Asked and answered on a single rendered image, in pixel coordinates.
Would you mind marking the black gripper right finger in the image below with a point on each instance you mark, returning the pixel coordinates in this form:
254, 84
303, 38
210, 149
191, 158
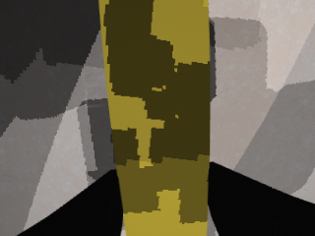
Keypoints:
241, 206

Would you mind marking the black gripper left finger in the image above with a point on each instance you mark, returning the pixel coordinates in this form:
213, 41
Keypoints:
97, 211

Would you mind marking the yellow bar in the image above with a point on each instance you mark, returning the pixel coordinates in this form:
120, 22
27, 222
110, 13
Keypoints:
157, 66

